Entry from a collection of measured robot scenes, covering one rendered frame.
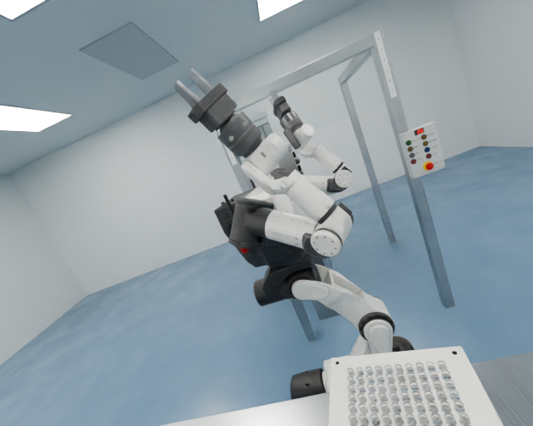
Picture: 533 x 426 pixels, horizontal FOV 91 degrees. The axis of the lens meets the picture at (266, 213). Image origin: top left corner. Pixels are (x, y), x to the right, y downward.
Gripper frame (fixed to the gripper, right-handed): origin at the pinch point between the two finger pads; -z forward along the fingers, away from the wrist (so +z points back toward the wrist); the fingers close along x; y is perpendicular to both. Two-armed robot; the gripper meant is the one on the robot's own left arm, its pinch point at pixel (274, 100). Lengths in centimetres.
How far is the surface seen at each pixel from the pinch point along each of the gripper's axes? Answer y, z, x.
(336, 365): 43, 86, 52
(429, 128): -67, 49, -17
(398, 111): -62, 31, -20
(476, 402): 29, 95, 68
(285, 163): 0.4, 16.3, -45.7
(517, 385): 19, 101, 62
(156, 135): 91, -240, -338
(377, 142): -240, -7, -326
